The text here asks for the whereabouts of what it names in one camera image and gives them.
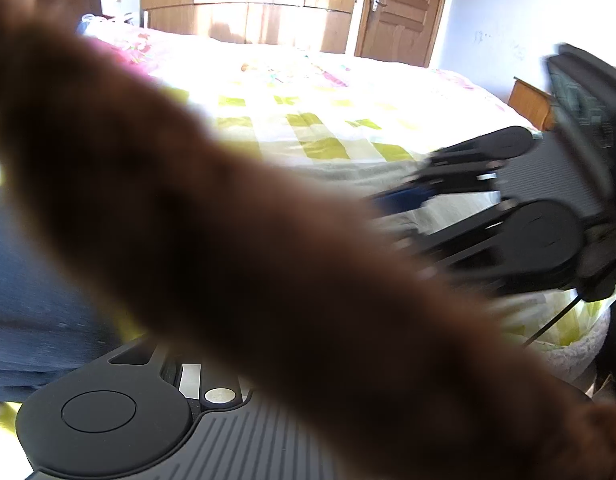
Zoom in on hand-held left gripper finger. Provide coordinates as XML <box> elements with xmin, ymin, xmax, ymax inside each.
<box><xmin>107</xmin><ymin>337</ymin><xmax>245</xmax><ymax>411</ymax></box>

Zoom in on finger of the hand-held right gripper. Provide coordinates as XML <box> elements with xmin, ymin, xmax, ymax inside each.
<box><xmin>370</xmin><ymin>142</ymin><xmax>506</xmax><ymax>213</ymax></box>
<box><xmin>383</xmin><ymin>199</ymin><xmax>520</xmax><ymax>291</ymax></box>

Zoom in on wooden nightstand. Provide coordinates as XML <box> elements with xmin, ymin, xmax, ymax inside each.
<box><xmin>508</xmin><ymin>76</ymin><xmax>558</xmax><ymax>132</ymax></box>

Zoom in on printed checked quilt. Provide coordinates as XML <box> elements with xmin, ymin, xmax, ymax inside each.
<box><xmin>83</xmin><ymin>25</ymin><xmax>614</xmax><ymax>361</ymax></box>

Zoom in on wooden door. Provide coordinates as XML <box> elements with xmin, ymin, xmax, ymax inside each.
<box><xmin>354</xmin><ymin>0</ymin><xmax>455</xmax><ymax>69</ymax></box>

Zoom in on brown fuzzy cloth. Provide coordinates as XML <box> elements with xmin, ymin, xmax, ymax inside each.
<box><xmin>0</xmin><ymin>0</ymin><xmax>616</xmax><ymax>480</ymax></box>

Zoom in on person's blue jeans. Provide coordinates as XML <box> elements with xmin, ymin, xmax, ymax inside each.
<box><xmin>0</xmin><ymin>185</ymin><xmax>144</xmax><ymax>403</ymax></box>

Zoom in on wooden wardrobe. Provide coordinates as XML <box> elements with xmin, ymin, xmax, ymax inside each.
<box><xmin>140</xmin><ymin>0</ymin><xmax>364</xmax><ymax>55</ymax></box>

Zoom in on black cable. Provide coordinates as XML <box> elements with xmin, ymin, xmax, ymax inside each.
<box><xmin>522</xmin><ymin>294</ymin><xmax>586</xmax><ymax>347</ymax></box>

